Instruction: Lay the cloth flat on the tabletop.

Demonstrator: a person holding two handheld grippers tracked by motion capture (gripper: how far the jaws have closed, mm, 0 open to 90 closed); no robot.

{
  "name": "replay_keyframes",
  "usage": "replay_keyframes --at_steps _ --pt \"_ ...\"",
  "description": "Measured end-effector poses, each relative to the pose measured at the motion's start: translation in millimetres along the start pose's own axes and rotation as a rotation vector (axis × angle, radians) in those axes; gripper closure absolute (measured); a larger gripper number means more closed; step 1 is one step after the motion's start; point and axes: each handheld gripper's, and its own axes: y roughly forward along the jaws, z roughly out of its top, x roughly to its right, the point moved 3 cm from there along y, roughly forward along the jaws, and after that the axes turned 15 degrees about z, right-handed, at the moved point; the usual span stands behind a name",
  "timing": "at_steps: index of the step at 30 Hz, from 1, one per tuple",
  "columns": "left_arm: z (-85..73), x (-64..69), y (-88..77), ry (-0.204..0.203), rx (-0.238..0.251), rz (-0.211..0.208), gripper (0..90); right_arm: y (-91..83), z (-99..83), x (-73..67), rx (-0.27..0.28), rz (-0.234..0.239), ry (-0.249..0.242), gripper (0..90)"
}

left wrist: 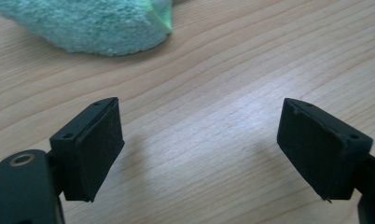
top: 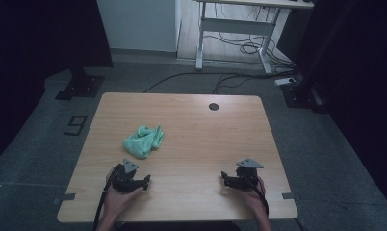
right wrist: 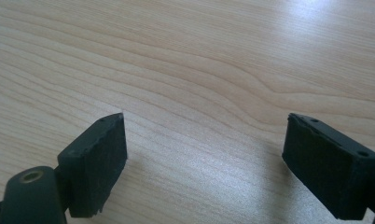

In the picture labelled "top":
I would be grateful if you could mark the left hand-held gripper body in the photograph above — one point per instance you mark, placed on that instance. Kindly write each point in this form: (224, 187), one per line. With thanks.
(124, 182)

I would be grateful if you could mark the black tape floor mark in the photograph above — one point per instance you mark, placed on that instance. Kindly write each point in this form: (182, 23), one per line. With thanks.
(76, 125)

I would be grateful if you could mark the black stand base left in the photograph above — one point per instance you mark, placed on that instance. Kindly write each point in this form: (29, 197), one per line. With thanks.
(82, 86)

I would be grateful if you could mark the black round table grommet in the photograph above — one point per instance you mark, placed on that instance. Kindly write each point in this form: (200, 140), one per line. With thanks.
(213, 107)

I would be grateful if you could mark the white desk frame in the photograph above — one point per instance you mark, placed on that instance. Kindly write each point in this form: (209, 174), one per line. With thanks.
(236, 25)

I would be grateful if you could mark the grey tape strip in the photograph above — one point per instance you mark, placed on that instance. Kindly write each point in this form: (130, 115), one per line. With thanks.
(290, 195)
(64, 198)

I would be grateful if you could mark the white power strip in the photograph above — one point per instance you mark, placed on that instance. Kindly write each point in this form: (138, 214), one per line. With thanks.
(285, 81)

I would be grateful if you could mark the person's left hand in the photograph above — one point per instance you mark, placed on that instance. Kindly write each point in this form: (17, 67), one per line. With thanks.
(114, 202)

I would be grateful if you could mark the black stand with grey edge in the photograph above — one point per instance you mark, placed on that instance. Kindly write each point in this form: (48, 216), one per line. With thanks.
(299, 94)

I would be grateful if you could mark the green towel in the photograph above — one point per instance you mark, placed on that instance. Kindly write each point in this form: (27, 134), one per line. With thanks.
(142, 141)

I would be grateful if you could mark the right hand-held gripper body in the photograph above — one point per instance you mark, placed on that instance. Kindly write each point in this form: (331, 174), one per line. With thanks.
(246, 181)

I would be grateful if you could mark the dark curtain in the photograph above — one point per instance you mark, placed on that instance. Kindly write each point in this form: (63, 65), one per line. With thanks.
(358, 80)
(28, 48)

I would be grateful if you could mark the person's right hand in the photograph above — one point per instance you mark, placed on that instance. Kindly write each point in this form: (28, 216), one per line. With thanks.
(258, 199)

